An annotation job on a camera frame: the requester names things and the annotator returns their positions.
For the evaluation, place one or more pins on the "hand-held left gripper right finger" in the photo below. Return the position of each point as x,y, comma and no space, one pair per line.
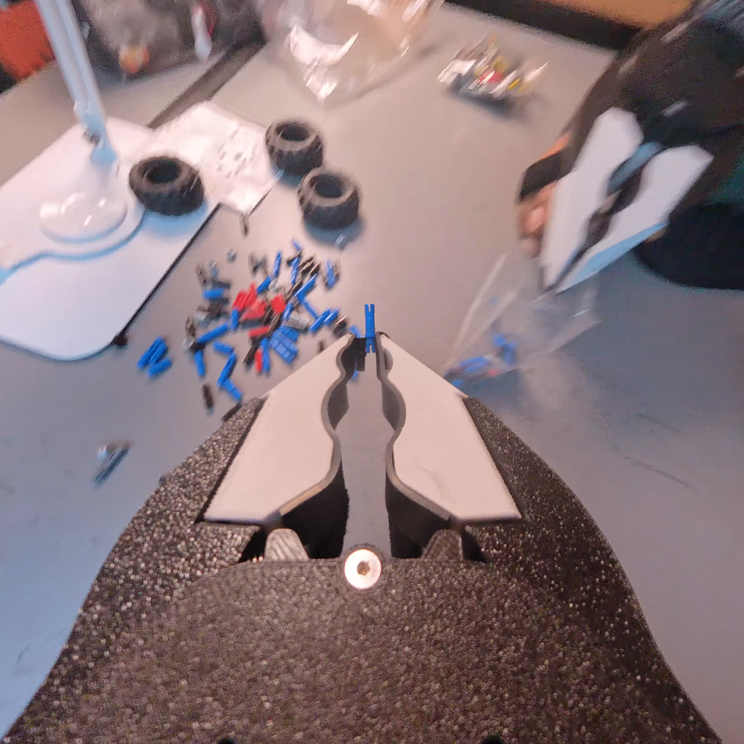
448,453

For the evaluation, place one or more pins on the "person's right hand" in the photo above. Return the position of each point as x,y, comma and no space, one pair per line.
535,217

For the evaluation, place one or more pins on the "small bag of coloured parts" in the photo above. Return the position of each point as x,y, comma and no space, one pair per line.
494,72

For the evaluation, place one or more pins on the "white sticker sheet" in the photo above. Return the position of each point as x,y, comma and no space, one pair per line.
227,151

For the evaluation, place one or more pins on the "crumpled clear plastic bag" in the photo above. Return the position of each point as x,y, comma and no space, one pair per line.
349,41

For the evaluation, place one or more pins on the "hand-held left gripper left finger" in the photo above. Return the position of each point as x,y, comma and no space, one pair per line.
279,459

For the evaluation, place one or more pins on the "black toy tyre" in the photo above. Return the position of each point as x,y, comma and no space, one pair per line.
166,186
294,145
329,198

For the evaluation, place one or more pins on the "grey desk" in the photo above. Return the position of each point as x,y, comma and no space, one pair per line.
465,209

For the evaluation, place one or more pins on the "black padded armrest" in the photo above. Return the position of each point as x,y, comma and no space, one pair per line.
709,250

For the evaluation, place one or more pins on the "large pile of toy pins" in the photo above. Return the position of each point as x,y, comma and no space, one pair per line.
262,308

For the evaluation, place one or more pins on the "white desk lamp stand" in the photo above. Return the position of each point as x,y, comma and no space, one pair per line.
58,279

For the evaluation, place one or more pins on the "grey toy connector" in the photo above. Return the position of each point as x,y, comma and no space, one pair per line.
111,462

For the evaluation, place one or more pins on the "blue toy pin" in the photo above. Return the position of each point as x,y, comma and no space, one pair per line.
370,328

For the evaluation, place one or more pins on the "clear plastic bag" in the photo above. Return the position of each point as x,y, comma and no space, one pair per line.
523,314
349,41

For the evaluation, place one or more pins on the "small cluster of toy pins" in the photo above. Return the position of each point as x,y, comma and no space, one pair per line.
502,349

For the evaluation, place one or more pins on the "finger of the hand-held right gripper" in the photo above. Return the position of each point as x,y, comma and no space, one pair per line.
581,198
663,192

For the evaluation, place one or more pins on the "toy truck set box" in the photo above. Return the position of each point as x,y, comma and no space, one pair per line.
151,29

